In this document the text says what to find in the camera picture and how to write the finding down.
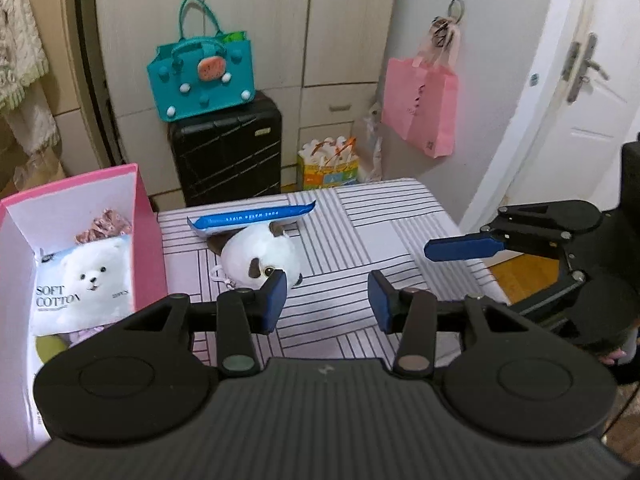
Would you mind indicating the white plush dog toy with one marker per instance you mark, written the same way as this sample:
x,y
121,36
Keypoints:
x,y
260,255

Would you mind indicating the clear plastic bag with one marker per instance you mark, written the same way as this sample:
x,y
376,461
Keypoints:
x,y
374,145

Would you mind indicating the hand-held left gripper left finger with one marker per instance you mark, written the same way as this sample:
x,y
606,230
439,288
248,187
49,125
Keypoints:
x,y
274,301

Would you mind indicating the blue wet wipes packet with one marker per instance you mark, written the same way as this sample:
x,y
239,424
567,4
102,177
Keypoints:
x,y
245,217

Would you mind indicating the striped pink table cover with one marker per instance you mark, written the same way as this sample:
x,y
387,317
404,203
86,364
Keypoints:
x,y
350,240

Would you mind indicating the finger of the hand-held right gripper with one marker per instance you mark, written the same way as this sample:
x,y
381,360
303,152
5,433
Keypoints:
x,y
555,292
460,249

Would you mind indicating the teal felt handbag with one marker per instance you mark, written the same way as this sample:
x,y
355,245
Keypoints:
x,y
200,90

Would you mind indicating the beige wardrobe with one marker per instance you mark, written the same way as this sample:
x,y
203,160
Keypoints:
x,y
310,25

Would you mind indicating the pink cardboard box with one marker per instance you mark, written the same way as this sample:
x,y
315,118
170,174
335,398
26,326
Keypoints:
x,y
147,240

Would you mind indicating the person's right hand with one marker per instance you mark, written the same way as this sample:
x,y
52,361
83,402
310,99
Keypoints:
x,y
612,356

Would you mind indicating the green makeup sponge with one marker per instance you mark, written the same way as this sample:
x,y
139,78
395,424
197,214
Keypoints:
x,y
50,347

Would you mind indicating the white cotton pad packet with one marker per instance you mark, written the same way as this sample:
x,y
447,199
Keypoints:
x,y
85,280

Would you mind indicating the flower pattern gift bag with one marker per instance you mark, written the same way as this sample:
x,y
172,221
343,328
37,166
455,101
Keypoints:
x,y
327,170

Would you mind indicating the white door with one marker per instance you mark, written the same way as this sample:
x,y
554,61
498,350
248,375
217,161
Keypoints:
x,y
590,150

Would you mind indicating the black suitcase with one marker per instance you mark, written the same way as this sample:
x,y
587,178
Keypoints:
x,y
225,155

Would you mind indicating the pink floral scrunchie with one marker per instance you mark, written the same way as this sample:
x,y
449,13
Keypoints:
x,y
102,230

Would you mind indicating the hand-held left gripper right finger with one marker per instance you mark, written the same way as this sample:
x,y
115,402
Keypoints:
x,y
380,301

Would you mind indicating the cream knitted towel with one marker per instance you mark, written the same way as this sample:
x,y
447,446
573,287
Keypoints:
x,y
20,60

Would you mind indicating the pink paper bag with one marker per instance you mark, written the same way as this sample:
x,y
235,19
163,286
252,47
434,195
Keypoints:
x,y
425,105

